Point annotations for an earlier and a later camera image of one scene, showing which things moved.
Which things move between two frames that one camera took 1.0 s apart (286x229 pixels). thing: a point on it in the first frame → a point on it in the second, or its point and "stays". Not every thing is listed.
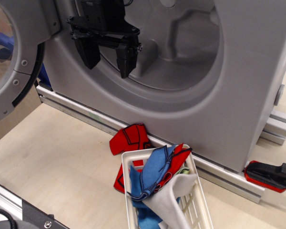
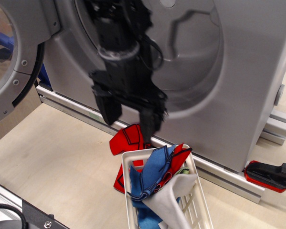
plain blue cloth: [147, 219] stays
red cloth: [179, 156] stays
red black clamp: [274, 178] stays
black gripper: [104, 20] → [128, 76]
